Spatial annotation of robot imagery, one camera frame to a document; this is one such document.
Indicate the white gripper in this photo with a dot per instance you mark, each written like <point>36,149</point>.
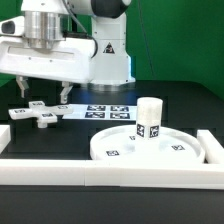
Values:
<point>68,60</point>

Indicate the white cross-shaped table base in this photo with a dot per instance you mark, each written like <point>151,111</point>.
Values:
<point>45,115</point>

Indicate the white round table top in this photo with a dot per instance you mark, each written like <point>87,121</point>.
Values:
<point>122,143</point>

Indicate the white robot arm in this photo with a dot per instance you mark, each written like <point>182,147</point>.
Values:
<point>103,21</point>

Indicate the white marker sheet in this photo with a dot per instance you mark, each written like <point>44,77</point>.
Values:
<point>102,112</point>

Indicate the white U-shaped fence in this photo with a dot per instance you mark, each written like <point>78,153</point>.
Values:
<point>161,170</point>

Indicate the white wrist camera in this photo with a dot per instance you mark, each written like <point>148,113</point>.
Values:
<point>13,26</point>

